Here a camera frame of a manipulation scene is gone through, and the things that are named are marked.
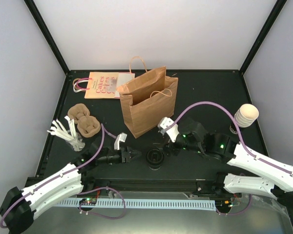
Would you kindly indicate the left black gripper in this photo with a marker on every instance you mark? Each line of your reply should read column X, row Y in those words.
column 124, row 155

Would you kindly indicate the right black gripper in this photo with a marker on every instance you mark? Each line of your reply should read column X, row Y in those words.
column 174, row 150

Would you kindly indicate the black takeout coffee cup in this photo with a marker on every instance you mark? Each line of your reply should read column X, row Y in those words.
column 155, row 163

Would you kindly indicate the brown pulp cup carrier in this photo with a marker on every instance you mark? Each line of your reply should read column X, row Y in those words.
column 87, row 125

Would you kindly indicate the brown paper bag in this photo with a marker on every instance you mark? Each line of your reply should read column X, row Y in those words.
column 146, row 99

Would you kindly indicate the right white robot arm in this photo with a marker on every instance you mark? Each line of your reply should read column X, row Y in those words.
column 271, row 178

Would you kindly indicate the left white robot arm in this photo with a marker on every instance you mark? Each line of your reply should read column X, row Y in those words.
column 21, row 207

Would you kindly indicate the printed orange paper bag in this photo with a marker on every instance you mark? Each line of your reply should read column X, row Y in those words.
column 99, row 85

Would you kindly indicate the white plastic cutlery bundle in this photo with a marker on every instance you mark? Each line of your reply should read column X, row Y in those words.
column 70, row 136

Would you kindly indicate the stack of white paper cups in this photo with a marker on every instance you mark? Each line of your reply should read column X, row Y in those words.
column 246, row 115

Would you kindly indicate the perforated white metal rail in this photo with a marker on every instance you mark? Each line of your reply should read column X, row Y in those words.
column 74, row 202

